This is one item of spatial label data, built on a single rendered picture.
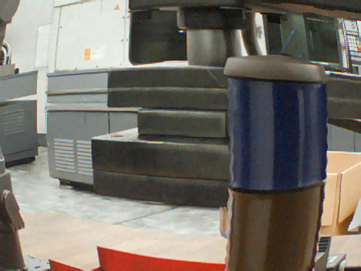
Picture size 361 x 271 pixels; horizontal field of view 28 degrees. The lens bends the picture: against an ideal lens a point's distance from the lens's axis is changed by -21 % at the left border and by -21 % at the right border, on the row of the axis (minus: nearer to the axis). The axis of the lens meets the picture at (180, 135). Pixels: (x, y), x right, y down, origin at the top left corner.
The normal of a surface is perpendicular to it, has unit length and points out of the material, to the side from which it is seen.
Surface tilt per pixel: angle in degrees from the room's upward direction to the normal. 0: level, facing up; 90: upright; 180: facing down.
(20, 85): 90
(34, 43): 90
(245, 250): 76
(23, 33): 90
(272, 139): 104
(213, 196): 90
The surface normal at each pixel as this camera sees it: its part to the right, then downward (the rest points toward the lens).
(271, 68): -0.26, -0.20
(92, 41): -0.54, 0.11
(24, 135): 0.84, 0.05
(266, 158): -0.41, 0.36
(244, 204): -0.72, -0.15
